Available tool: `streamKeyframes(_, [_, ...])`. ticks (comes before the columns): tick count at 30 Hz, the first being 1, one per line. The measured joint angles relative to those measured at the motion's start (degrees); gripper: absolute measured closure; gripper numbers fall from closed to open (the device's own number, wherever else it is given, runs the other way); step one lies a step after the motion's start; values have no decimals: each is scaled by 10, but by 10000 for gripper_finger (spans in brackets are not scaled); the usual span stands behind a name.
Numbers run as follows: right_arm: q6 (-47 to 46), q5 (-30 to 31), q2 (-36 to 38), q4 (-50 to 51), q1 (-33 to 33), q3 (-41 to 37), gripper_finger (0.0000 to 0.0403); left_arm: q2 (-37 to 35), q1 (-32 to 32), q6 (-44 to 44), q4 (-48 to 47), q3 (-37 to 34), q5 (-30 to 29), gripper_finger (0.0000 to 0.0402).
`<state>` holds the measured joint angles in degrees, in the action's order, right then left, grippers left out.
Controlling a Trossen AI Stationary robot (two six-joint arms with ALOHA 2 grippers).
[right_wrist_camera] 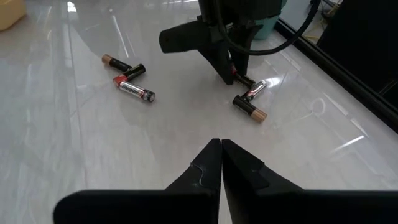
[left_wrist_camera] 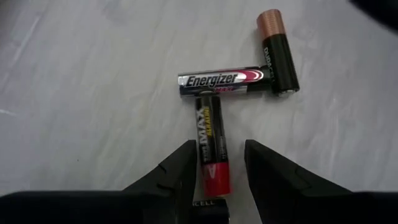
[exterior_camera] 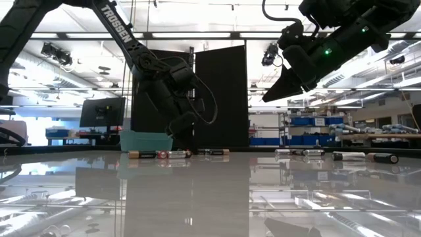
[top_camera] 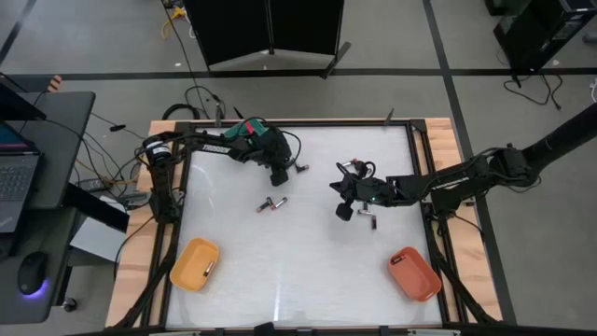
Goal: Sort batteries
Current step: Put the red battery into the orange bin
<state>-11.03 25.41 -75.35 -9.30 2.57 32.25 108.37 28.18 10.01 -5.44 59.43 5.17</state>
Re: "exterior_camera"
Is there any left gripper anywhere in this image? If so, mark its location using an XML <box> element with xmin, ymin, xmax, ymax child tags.
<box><xmin>161</xmin><ymin>93</ymin><xmax>205</xmax><ymax>137</ymax></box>

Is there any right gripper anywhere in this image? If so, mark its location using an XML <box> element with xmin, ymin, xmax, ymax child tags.
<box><xmin>262</xmin><ymin>45</ymin><xmax>322</xmax><ymax>103</ymax></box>

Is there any black copper battery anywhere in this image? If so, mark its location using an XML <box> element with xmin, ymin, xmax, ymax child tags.
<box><xmin>205</xmin><ymin>148</ymin><xmax>230</xmax><ymax>156</ymax></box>
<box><xmin>367</xmin><ymin>152</ymin><xmax>399</xmax><ymax>165</ymax></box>
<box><xmin>127</xmin><ymin>150</ymin><xmax>157</xmax><ymax>160</ymax></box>

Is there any metal shelf rack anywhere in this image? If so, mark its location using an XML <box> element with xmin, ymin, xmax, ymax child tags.
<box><xmin>278</xmin><ymin>111</ymin><xmax>346</xmax><ymax>148</ymax></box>

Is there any teal plastic bin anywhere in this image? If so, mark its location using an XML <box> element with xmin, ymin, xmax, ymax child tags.
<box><xmin>119</xmin><ymin>130</ymin><xmax>174</xmax><ymax>153</ymax></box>

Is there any black partition panel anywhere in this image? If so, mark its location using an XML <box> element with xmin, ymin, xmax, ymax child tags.
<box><xmin>193</xmin><ymin>45</ymin><xmax>250</xmax><ymax>148</ymax></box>
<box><xmin>130</xmin><ymin>49</ymin><xmax>193</xmax><ymax>148</ymax></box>

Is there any black background monitor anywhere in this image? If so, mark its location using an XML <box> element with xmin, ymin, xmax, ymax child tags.
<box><xmin>79</xmin><ymin>96</ymin><xmax>127</xmax><ymax>129</ymax></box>

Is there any dark background desk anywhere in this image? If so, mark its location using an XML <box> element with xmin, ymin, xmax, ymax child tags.
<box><xmin>45</xmin><ymin>133</ymin><xmax>121</xmax><ymax>147</ymax></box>

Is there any wooden background table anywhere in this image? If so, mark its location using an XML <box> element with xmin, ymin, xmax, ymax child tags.
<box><xmin>340</xmin><ymin>132</ymin><xmax>421</xmax><ymax>141</ymax></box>

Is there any blue box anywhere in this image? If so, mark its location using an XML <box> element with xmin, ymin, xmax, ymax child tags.
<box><xmin>45</xmin><ymin>128</ymin><xmax>71</xmax><ymax>139</ymax></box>

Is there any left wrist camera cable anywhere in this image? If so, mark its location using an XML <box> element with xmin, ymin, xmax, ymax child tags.
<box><xmin>193</xmin><ymin>74</ymin><xmax>218</xmax><ymax>126</ymax></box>

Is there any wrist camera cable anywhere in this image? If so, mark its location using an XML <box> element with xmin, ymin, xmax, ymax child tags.
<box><xmin>261</xmin><ymin>0</ymin><xmax>303</xmax><ymax>26</ymax></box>
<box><xmin>193</xmin><ymin>74</ymin><xmax>218</xmax><ymax>126</ymax></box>

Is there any black rail mounted camera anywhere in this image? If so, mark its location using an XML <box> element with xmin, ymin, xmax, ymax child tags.
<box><xmin>40</xmin><ymin>41</ymin><xmax>74</xmax><ymax>67</ymax></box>
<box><xmin>261</xmin><ymin>42</ymin><xmax>284</xmax><ymax>68</ymax></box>

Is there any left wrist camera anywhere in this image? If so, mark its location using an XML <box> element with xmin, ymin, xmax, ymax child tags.
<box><xmin>169</xmin><ymin>61</ymin><xmax>198</xmax><ymax>92</ymax></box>

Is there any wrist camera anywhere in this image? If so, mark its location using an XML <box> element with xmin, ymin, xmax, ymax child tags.
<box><xmin>169</xmin><ymin>61</ymin><xmax>198</xmax><ymax>92</ymax></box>
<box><xmin>277</xmin><ymin>21</ymin><xmax>317</xmax><ymax>50</ymax></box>

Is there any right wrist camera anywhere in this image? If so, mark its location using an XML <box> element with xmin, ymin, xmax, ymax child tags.
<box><xmin>277</xmin><ymin>21</ymin><xmax>317</xmax><ymax>50</ymax></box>

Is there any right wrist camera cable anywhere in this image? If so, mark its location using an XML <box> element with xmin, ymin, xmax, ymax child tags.
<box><xmin>261</xmin><ymin>0</ymin><xmax>303</xmax><ymax>26</ymax></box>

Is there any overhead frame rail with lights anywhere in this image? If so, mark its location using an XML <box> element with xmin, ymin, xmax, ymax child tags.
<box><xmin>0</xmin><ymin>30</ymin><xmax>421</xmax><ymax>41</ymax></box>

